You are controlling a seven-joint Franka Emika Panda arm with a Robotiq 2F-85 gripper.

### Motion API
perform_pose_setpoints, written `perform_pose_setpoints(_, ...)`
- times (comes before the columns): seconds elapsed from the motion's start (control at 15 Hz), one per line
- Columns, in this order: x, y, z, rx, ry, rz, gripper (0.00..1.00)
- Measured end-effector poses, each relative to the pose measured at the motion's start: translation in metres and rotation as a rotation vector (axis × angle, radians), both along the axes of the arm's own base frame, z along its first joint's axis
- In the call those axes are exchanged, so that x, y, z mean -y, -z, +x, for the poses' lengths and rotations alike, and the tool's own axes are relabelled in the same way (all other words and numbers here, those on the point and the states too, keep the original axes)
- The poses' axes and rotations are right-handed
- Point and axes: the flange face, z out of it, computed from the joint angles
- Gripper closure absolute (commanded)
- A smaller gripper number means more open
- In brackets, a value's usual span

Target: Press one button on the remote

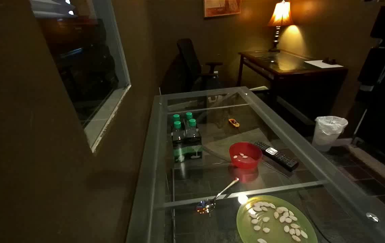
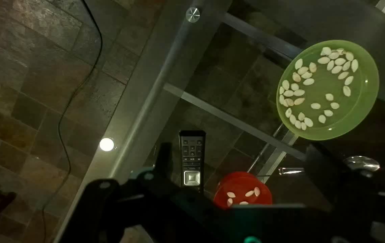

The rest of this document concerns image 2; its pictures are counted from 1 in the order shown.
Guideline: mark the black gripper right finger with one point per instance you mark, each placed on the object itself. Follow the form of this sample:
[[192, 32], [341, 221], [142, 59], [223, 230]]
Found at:
[[352, 195]]

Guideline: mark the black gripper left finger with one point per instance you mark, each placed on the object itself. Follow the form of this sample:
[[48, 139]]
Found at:
[[168, 193]]

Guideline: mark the black remote control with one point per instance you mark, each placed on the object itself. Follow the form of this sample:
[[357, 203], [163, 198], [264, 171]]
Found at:
[[192, 145]]

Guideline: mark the metal spoon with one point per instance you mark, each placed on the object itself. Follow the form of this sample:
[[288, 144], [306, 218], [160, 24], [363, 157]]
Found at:
[[330, 166]]

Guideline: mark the red bowl with seeds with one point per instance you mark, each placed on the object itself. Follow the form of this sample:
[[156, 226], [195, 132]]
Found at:
[[241, 188]]

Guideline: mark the green plate with seeds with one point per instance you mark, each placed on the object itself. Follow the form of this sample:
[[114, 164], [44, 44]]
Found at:
[[327, 90]]

